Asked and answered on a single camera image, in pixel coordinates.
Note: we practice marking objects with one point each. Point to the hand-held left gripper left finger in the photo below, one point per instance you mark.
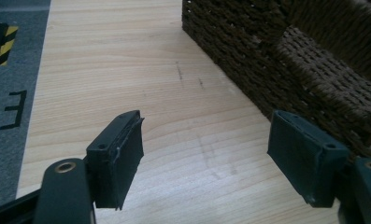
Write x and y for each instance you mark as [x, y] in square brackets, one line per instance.
[114, 161]

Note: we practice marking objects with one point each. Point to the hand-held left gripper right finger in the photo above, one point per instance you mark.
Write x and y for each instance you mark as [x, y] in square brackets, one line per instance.
[304, 155]

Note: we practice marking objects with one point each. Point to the brown woven basket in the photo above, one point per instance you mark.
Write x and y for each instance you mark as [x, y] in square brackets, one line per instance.
[267, 46]

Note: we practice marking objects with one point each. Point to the black floor tape mark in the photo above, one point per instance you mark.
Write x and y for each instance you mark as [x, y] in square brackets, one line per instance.
[16, 109]

